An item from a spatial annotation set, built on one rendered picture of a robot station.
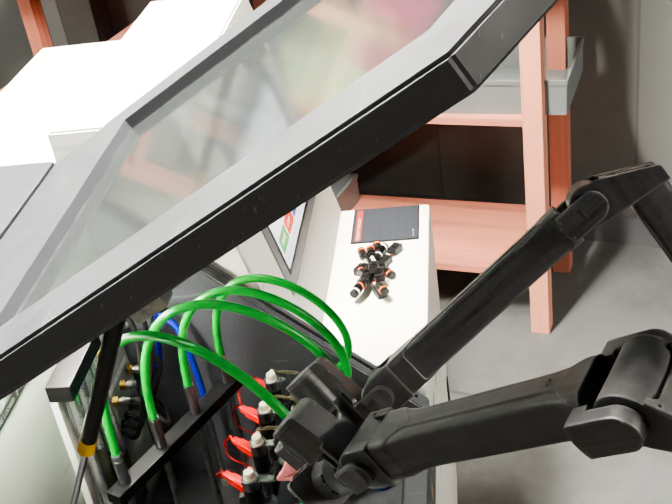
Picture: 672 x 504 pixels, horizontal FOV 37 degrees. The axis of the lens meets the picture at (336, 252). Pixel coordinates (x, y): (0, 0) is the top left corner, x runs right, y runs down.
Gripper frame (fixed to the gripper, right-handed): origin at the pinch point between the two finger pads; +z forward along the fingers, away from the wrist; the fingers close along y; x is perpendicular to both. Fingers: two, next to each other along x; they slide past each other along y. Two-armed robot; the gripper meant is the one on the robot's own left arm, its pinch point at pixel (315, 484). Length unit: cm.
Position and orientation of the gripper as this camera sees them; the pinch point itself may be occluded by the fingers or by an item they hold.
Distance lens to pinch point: 139.4
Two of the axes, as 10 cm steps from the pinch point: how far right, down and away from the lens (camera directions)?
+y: -6.8, 6.0, -4.2
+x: 6.8, 7.3, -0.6
